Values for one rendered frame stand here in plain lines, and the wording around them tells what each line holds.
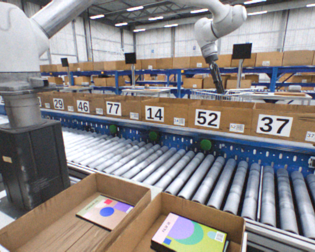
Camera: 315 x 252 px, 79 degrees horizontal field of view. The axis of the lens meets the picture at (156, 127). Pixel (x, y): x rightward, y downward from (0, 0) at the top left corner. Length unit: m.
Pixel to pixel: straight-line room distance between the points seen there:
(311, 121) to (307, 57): 4.58
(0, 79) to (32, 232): 0.50
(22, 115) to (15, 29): 0.28
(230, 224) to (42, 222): 0.60
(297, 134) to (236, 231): 0.74
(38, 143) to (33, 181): 0.14
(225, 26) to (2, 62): 0.98
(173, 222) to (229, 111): 0.79
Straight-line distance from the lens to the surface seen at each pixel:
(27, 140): 0.80
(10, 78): 0.80
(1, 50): 0.80
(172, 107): 1.37
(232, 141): 1.24
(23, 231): 0.77
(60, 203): 0.81
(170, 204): 0.73
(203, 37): 1.24
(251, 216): 0.84
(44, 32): 1.04
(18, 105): 0.83
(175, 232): 0.65
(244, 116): 1.25
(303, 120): 1.26
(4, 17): 0.82
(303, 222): 0.92
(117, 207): 0.80
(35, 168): 0.84
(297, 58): 5.77
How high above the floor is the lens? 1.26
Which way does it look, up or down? 16 degrees down
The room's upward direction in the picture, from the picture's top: 1 degrees counter-clockwise
